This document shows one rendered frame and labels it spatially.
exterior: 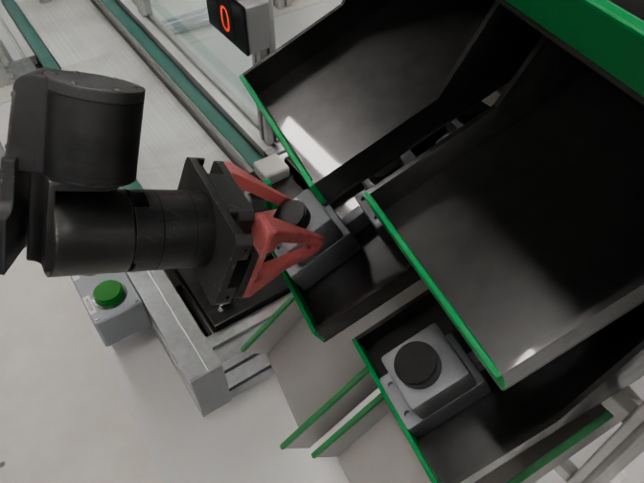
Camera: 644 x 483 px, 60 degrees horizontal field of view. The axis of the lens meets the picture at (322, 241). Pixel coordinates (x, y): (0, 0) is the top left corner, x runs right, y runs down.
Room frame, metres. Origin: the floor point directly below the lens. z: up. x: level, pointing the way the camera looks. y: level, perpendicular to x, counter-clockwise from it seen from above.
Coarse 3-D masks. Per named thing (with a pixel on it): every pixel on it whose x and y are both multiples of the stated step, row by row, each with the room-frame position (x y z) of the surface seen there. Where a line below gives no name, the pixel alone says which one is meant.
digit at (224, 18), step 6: (216, 0) 0.80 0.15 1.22; (222, 0) 0.78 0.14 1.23; (222, 6) 0.78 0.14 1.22; (228, 6) 0.76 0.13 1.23; (222, 12) 0.78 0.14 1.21; (228, 12) 0.77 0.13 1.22; (222, 18) 0.78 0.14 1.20; (228, 18) 0.77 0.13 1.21; (222, 24) 0.79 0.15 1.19; (228, 24) 0.77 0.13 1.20; (222, 30) 0.79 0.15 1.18; (228, 30) 0.77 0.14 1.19; (228, 36) 0.77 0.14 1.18
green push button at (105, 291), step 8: (112, 280) 0.48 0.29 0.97; (96, 288) 0.46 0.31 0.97; (104, 288) 0.46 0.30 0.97; (112, 288) 0.46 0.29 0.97; (120, 288) 0.46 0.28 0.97; (96, 296) 0.45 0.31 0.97; (104, 296) 0.45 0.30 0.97; (112, 296) 0.45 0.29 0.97; (120, 296) 0.45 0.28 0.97; (104, 304) 0.44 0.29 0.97; (112, 304) 0.44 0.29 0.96
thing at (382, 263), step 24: (432, 144) 0.41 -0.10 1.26; (360, 240) 0.33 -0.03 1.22; (360, 264) 0.31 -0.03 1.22; (384, 264) 0.30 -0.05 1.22; (408, 264) 0.28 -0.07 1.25; (312, 288) 0.30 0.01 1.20; (336, 288) 0.29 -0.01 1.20; (360, 288) 0.29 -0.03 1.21; (384, 288) 0.27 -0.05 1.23; (312, 312) 0.28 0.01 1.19; (336, 312) 0.27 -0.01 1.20; (360, 312) 0.26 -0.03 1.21
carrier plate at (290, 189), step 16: (256, 176) 0.70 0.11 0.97; (288, 176) 0.70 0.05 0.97; (288, 192) 0.66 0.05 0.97; (176, 272) 0.51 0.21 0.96; (192, 272) 0.49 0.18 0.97; (192, 288) 0.47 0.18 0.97; (272, 288) 0.47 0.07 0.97; (288, 288) 0.47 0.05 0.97; (208, 304) 0.44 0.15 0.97; (240, 304) 0.44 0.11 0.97; (256, 304) 0.44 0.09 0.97; (208, 320) 0.42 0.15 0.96; (224, 320) 0.41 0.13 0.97
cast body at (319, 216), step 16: (304, 192) 0.34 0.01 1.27; (288, 208) 0.32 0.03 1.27; (304, 208) 0.32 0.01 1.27; (320, 208) 0.32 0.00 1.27; (304, 224) 0.31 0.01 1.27; (320, 224) 0.31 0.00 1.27; (336, 224) 0.33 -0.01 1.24; (352, 224) 0.34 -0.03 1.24; (368, 224) 0.35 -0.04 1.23; (336, 240) 0.31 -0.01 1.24; (352, 240) 0.32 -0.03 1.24; (320, 256) 0.30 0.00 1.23; (336, 256) 0.31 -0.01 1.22; (288, 272) 0.30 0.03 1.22; (304, 272) 0.30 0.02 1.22; (320, 272) 0.30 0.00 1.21; (304, 288) 0.30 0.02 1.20
